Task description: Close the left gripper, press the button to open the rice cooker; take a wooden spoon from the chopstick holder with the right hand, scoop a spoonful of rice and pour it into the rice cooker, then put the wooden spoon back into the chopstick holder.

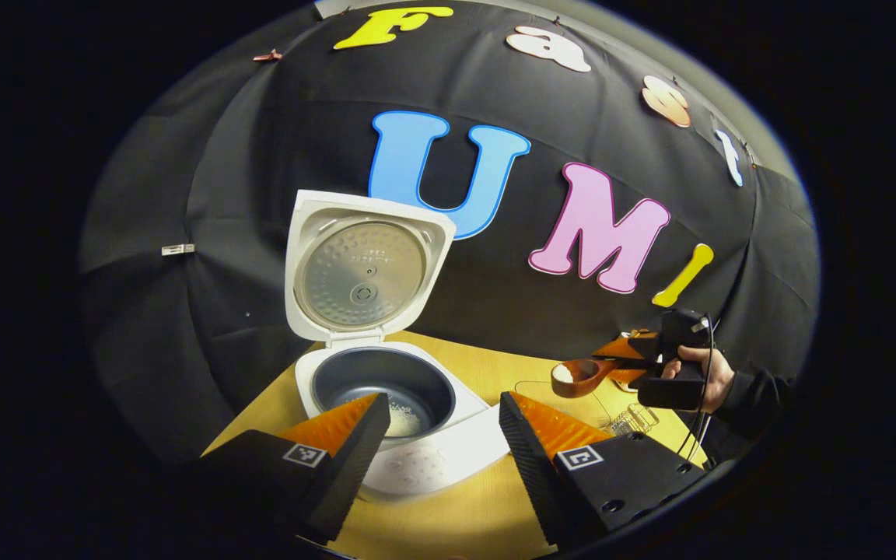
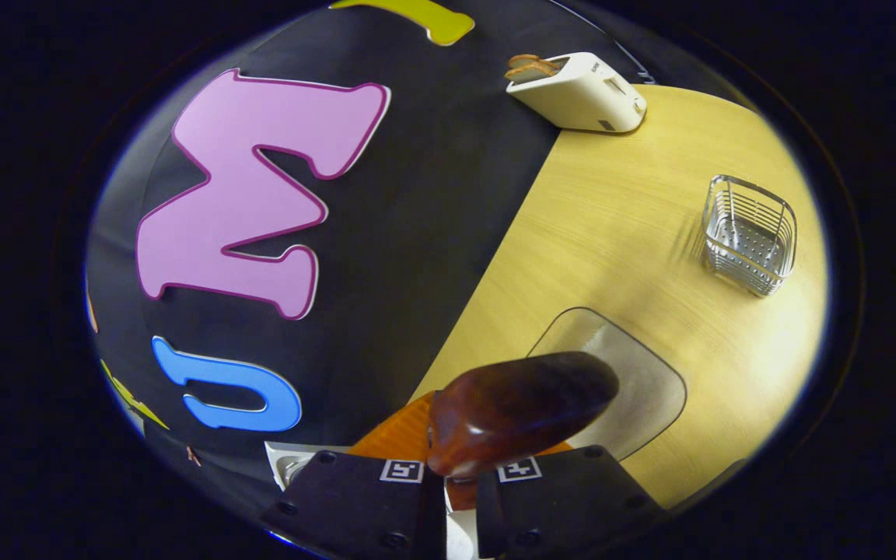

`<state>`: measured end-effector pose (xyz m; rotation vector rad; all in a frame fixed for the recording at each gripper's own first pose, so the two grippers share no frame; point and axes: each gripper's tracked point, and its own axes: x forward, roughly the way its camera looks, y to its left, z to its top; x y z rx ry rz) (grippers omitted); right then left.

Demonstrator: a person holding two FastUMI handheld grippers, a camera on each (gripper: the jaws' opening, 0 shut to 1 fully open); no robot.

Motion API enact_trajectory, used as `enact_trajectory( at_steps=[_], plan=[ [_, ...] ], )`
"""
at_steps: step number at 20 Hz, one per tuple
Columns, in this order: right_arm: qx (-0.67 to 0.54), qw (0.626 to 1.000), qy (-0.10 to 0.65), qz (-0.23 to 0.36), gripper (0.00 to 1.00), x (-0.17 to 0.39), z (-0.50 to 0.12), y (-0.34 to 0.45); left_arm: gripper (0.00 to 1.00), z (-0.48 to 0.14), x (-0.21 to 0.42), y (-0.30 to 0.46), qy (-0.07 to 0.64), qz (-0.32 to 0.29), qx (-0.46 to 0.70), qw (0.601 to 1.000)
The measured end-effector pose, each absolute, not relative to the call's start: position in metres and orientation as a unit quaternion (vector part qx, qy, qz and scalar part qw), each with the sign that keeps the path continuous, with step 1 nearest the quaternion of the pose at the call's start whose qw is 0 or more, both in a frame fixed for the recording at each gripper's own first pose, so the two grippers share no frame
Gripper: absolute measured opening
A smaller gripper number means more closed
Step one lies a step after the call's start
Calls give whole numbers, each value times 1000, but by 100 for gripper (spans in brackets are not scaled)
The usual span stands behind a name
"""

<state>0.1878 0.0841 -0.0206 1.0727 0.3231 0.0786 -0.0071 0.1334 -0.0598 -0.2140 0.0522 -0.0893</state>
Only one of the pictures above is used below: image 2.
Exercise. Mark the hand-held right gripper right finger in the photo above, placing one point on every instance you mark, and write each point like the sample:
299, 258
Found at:
557, 498

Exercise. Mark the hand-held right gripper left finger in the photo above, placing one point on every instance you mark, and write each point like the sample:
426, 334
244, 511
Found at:
355, 498

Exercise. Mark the white rice cooker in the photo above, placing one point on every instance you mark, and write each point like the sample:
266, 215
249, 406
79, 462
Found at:
285, 460

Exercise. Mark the brown wooden spoon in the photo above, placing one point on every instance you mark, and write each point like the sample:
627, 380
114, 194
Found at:
518, 408

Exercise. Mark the clear plastic rice container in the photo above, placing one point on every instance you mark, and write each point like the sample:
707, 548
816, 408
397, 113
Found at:
650, 389

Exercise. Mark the white toaster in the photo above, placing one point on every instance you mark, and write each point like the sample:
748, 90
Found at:
580, 97

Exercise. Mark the brown toast slice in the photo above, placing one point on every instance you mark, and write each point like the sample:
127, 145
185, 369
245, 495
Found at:
524, 61
533, 72

